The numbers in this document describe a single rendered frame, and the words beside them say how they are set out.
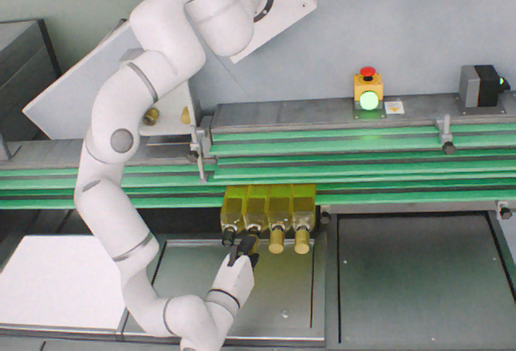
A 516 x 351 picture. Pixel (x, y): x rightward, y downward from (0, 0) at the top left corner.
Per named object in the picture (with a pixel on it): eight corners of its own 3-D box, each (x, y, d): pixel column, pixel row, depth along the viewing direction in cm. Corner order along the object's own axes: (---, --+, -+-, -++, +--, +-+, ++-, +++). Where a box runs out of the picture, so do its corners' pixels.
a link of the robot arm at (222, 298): (237, 332, 107) (243, 322, 109) (230, 306, 102) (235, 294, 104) (205, 324, 110) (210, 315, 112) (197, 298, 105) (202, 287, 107)
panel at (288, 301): (25, 239, 155) (-32, 332, 128) (22, 231, 153) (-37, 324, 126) (326, 239, 141) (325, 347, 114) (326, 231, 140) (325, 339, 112)
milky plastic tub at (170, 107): (145, 119, 152) (136, 136, 145) (126, 48, 140) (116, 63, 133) (203, 117, 150) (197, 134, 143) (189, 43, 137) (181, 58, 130)
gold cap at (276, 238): (270, 240, 125) (268, 253, 121) (268, 229, 123) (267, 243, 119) (285, 240, 124) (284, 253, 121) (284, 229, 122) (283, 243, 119)
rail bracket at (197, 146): (203, 164, 143) (193, 194, 133) (192, 110, 133) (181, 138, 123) (214, 164, 143) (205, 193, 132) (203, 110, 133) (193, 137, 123)
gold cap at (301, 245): (304, 227, 121) (303, 240, 117) (313, 236, 122) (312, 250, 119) (291, 233, 123) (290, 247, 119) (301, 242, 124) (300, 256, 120)
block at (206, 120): (206, 144, 148) (201, 159, 142) (201, 115, 142) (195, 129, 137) (218, 144, 147) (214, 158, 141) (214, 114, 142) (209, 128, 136)
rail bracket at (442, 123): (430, 124, 129) (440, 156, 118) (433, 98, 125) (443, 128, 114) (447, 123, 129) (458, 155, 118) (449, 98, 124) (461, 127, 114)
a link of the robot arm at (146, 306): (158, 225, 94) (216, 313, 100) (114, 236, 102) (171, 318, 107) (131, 254, 88) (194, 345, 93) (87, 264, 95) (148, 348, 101)
